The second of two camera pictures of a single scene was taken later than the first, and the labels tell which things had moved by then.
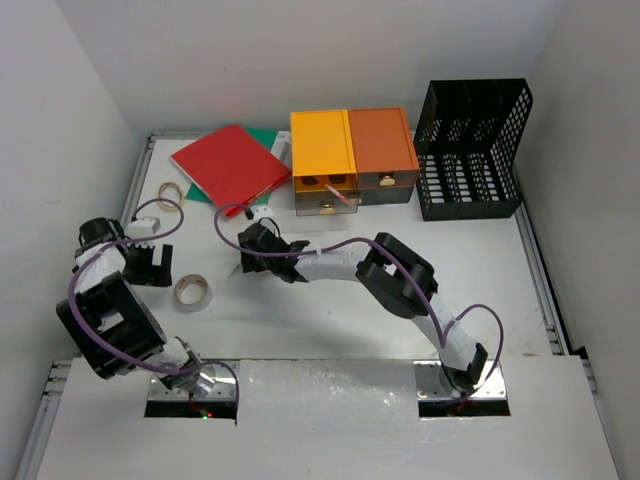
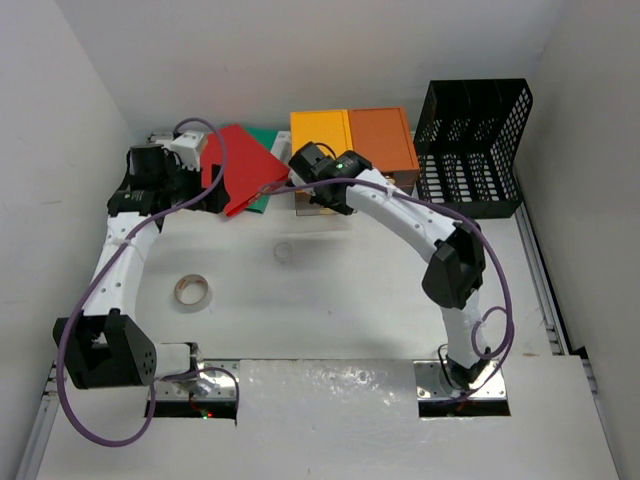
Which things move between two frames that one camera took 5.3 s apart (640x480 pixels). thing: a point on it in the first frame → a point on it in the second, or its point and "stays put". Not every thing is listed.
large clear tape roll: [193, 294] stays put
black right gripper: [255, 248] → [302, 161]
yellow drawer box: [322, 153] stays put
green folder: [267, 138] stays put
